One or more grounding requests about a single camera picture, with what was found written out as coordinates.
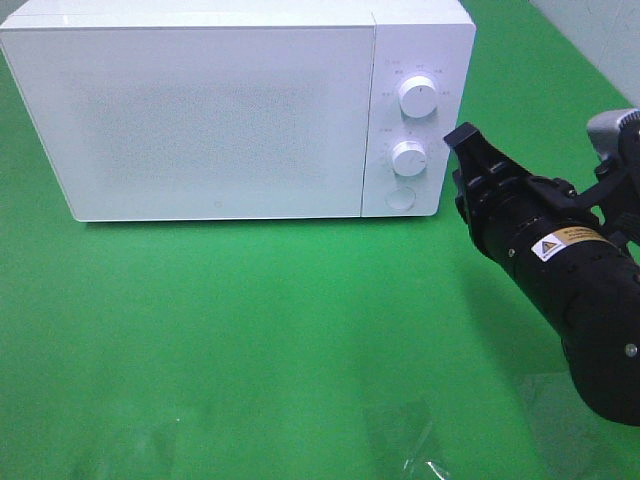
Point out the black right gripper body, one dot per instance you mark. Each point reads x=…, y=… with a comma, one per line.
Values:
x=512, y=223

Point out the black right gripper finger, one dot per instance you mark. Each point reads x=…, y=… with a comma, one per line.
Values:
x=478, y=159

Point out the round white door release button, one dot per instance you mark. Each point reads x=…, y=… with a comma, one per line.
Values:
x=401, y=199

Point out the white microwave door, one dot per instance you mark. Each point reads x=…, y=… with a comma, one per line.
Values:
x=180, y=124

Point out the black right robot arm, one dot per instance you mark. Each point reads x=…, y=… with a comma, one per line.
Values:
x=594, y=308

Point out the lower white microwave knob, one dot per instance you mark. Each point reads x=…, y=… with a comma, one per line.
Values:
x=408, y=158

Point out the white microwave knob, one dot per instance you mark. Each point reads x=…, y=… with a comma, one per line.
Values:
x=417, y=96
x=408, y=158

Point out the upper white microwave knob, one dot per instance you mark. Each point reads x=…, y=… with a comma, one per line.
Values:
x=417, y=96

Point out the clear tape patch on table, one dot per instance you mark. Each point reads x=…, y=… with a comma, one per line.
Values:
x=403, y=441

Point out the white microwave oven body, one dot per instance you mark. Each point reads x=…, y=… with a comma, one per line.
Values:
x=433, y=38

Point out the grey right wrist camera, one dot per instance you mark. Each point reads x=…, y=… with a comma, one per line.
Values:
x=604, y=130

